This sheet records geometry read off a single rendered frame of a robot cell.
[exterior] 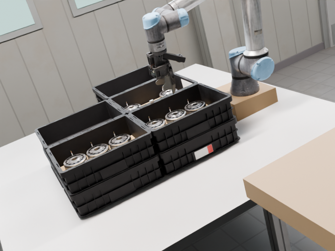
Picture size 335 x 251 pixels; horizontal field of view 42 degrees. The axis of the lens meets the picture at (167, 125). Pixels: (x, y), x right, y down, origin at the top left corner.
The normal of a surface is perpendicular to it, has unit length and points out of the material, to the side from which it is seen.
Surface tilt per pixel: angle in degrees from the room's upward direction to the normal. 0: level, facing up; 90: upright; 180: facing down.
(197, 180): 0
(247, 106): 90
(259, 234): 0
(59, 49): 90
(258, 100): 90
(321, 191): 0
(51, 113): 90
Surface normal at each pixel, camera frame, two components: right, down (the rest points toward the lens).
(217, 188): -0.25, -0.87
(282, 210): -0.85, 0.40
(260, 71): 0.43, 0.44
